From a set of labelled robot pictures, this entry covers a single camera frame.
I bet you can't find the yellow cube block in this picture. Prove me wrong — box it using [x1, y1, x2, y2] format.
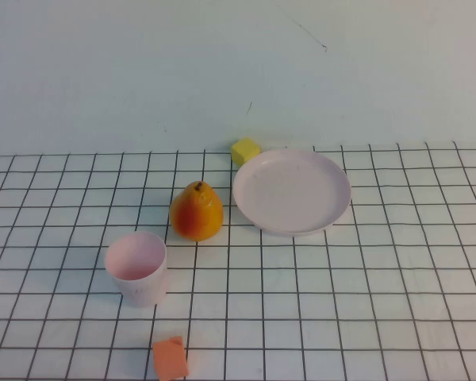
[230, 137, 262, 167]

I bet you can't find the pink round plate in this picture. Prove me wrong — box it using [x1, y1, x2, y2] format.
[232, 148, 352, 238]

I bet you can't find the orange rectangular block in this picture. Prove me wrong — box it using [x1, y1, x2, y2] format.
[152, 335, 190, 381]

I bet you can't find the orange yellow pear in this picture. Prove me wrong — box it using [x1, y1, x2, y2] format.
[169, 180, 225, 242]

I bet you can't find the pink plastic cup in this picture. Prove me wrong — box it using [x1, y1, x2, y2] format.
[105, 231, 168, 308]

